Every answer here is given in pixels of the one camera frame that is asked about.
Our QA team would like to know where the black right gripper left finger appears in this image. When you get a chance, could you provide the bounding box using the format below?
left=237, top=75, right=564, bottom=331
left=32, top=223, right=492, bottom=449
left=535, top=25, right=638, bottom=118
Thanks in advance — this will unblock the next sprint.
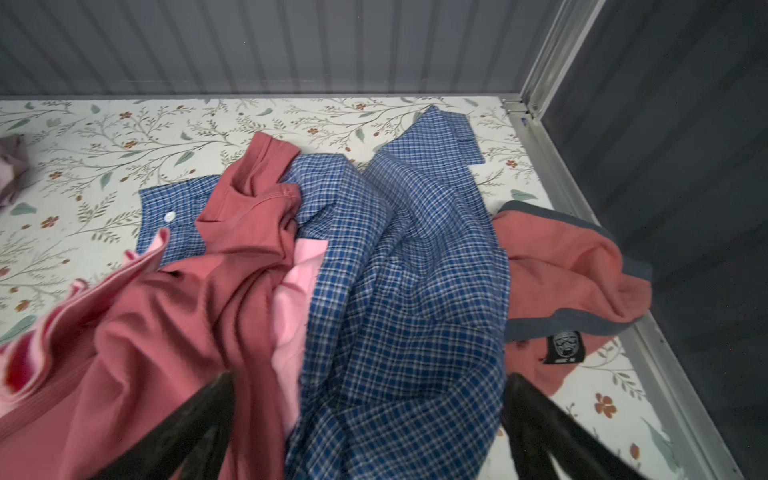
left=93, top=371, right=235, bottom=479

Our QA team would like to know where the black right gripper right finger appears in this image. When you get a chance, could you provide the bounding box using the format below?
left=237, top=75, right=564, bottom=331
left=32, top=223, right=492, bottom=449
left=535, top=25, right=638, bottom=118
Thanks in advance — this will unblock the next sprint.
left=501, top=373, right=643, bottom=479

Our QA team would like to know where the light pink ribbed garment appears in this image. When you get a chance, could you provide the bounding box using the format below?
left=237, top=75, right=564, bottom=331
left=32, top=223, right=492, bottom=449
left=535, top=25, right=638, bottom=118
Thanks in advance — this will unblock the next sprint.
left=1, top=134, right=30, bottom=207

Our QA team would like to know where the dark pink ribbed garment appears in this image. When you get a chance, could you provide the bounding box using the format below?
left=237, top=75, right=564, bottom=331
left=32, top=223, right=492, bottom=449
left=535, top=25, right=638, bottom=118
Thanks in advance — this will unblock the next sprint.
left=1, top=133, right=301, bottom=479

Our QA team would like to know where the coral garment with grey trim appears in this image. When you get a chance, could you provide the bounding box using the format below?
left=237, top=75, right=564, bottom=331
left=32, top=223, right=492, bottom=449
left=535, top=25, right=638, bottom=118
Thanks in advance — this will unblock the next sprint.
left=492, top=201, right=652, bottom=396

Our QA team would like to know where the blue plaid shirt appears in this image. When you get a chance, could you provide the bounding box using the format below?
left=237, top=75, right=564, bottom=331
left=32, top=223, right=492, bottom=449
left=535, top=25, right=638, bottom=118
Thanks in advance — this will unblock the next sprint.
left=136, top=105, right=512, bottom=480

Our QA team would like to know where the bright pink garment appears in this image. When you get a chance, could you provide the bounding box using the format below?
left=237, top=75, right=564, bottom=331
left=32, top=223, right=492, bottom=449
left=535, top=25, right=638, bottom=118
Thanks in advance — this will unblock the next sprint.
left=1, top=230, right=328, bottom=435

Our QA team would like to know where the floral patterned table mat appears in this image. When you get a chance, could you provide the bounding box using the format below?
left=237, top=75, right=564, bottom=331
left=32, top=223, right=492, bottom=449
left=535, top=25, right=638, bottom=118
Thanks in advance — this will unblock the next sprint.
left=1, top=97, right=683, bottom=479

